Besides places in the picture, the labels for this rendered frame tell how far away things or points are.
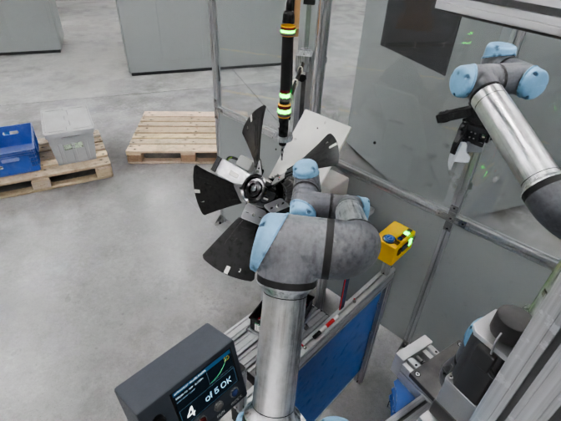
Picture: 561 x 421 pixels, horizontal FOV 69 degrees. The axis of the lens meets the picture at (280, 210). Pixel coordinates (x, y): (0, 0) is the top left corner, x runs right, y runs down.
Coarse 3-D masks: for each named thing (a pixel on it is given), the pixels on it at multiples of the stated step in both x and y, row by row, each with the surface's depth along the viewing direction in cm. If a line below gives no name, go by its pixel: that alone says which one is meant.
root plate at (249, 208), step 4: (248, 204) 161; (248, 208) 161; (252, 208) 162; (256, 208) 162; (244, 212) 161; (252, 212) 162; (256, 212) 162; (260, 212) 163; (264, 212) 163; (244, 216) 161; (248, 216) 162; (252, 216) 162; (256, 216) 163; (260, 216) 163; (248, 220) 162; (252, 220) 162; (256, 220) 163; (260, 220) 163
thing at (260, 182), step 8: (248, 176) 159; (256, 176) 157; (248, 184) 159; (256, 184) 158; (264, 184) 154; (280, 184) 164; (248, 192) 158; (256, 192) 156; (264, 192) 154; (272, 192) 158; (280, 192) 163; (248, 200) 157; (256, 200) 155; (264, 200) 156; (272, 200) 160; (264, 208) 165
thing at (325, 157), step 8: (328, 136) 158; (320, 144) 159; (328, 144) 154; (312, 152) 158; (320, 152) 152; (328, 152) 149; (336, 152) 146; (320, 160) 148; (328, 160) 145; (336, 160) 143; (288, 168) 160
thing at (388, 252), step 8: (392, 224) 167; (400, 224) 167; (384, 232) 162; (392, 232) 163; (400, 232) 163; (384, 240) 158; (408, 240) 161; (384, 248) 158; (392, 248) 155; (408, 248) 167; (384, 256) 160; (392, 256) 157; (400, 256) 163; (392, 264) 160
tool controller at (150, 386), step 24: (192, 336) 101; (216, 336) 99; (168, 360) 94; (192, 360) 93; (216, 360) 94; (120, 384) 90; (144, 384) 89; (168, 384) 88; (192, 384) 91; (216, 384) 96; (240, 384) 103; (144, 408) 83; (168, 408) 87
